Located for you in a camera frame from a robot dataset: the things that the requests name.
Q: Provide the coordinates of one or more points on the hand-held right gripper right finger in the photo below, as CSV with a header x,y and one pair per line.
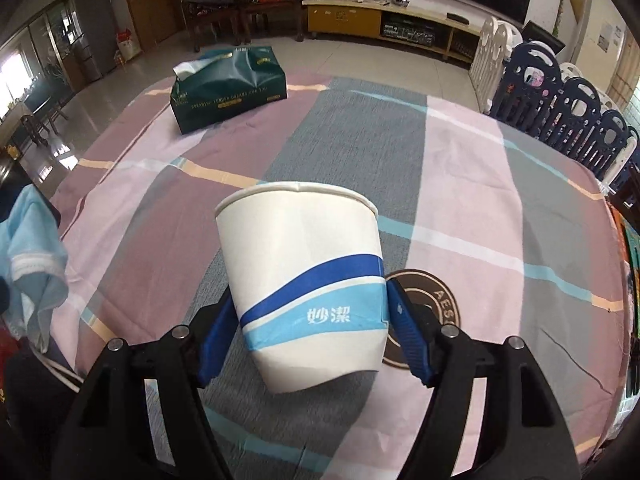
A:
x,y
407,335

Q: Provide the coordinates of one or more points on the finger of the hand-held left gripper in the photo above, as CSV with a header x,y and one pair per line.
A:
x,y
50,212

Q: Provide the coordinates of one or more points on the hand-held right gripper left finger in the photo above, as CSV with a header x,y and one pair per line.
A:
x,y
217,340

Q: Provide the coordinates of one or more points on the light blue cloth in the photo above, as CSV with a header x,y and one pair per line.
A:
x,y
30,250

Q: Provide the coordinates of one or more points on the white blue paper cup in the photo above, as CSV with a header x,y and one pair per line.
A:
x,y
300,260

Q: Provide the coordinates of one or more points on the dark dining chair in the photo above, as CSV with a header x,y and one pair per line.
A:
x,y
42,110

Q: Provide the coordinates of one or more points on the plaid pink grey tablecloth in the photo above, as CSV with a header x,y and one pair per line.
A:
x,y
475,185

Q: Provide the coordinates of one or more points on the grey refrigerator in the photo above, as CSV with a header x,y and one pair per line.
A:
x,y
95,35

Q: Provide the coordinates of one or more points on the red white paper bag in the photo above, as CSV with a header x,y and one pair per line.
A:
x,y
128,46

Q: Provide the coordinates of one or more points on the person's dark clothing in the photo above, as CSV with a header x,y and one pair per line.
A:
x,y
35,410

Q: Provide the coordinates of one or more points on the dark green tissue box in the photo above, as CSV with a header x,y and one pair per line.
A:
x,y
225,90

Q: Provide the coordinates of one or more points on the brown wooden door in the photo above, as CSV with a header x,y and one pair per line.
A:
x,y
150,5

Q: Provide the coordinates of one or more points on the row of colourful books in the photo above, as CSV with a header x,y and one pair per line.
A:
x,y
632,270

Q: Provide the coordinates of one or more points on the dark wooden armchair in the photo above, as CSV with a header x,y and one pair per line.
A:
x,y
272,15
210,20

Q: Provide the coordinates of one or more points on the dark blue playpen fence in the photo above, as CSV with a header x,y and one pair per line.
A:
x,y
535,95

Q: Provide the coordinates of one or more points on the white playpen fence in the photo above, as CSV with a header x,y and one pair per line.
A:
x,y
492,60

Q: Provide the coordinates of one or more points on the black audio amplifier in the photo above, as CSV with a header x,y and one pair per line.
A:
x,y
407,35

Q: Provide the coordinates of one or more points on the black set-top box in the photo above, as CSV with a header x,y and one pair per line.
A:
x,y
457,17

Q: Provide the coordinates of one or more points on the yellow wooden television cabinet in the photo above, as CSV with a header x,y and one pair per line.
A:
x,y
340,20

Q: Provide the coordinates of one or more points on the white standing air conditioner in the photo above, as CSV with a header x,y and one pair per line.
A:
x,y
600,35

